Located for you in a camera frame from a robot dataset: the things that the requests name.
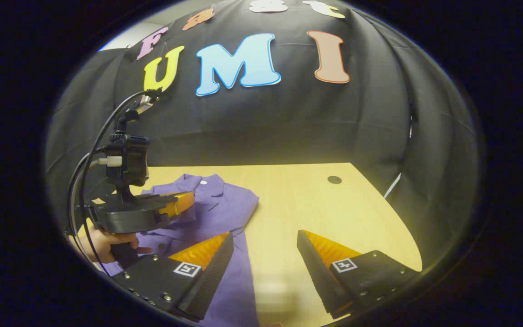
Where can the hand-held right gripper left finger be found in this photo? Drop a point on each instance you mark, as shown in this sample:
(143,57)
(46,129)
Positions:
(211,272)

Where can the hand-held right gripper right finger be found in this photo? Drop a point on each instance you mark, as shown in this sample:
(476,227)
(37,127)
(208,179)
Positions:
(316,272)

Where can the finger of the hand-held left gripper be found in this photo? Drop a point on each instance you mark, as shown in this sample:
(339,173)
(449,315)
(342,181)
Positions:
(180,202)

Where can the purple knit cardigan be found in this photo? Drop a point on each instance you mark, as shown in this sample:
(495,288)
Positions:
(218,204)

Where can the black backdrop cloth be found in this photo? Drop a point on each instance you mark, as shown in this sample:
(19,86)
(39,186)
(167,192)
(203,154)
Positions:
(288,122)

